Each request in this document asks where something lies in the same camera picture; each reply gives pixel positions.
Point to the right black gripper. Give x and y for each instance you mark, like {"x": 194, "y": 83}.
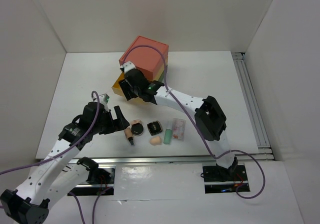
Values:
{"x": 125, "y": 86}

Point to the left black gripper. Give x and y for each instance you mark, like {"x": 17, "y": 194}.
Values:
{"x": 114, "y": 125}

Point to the pink powder puff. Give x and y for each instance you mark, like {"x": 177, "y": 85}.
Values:
{"x": 135, "y": 121}

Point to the yellow drawer unit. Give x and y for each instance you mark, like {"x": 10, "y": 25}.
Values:
{"x": 116, "y": 88}

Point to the red top drawer unit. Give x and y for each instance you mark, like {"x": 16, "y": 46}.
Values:
{"x": 147, "y": 59}

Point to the peach makeup sponge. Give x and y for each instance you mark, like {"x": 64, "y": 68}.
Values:
{"x": 155, "y": 141}

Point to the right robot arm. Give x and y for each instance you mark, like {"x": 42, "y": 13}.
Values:
{"x": 205, "y": 113}

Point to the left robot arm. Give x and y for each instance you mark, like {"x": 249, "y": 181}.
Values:
{"x": 31, "y": 201}

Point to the beige foundation bottle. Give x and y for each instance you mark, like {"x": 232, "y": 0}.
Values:
{"x": 129, "y": 136}

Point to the black round cushion compact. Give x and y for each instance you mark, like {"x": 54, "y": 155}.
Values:
{"x": 137, "y": 129}

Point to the black square gold compact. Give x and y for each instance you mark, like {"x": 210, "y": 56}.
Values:
{"x": 154, "y": 128}

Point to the green bottom drawer unit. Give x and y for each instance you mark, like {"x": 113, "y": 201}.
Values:
{"x": 163, "y": 75}

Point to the mint green bottle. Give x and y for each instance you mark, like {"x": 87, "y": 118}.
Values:
{"x": 168, "y": 133}

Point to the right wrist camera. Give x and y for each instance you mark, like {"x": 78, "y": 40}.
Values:
{"x": 125, "y": 67}

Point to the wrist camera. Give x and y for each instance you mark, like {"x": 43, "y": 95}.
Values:
{"x": 125, "y": 67}
{"x": 103, "y": 99}

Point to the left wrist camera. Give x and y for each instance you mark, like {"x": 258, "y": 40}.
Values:
{"x": 103, "y": 99}

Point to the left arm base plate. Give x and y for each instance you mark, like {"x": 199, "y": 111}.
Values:
{"x": 103, "y": 182}

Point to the front aluminium rail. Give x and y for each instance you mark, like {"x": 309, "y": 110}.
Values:
{"x": 146, "y": 160}

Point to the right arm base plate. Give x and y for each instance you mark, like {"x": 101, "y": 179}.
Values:
{"x": 218, "y": 181}

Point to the aluminium table rail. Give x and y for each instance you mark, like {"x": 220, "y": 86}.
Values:
{"x": 265, "y": 150}

